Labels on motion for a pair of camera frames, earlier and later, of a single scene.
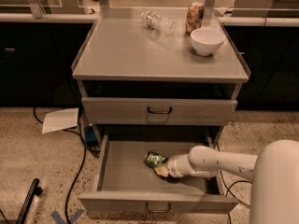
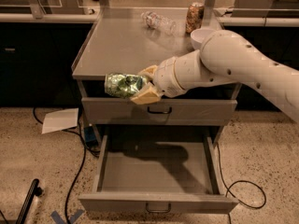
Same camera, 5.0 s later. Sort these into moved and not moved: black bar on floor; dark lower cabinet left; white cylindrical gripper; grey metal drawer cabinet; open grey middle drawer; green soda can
Moved: white cylindrical gripper; green soda can
Not moved: open grey middle drawer; black bar on floor; grey metal drawer cabinet; dark lower cabinet left
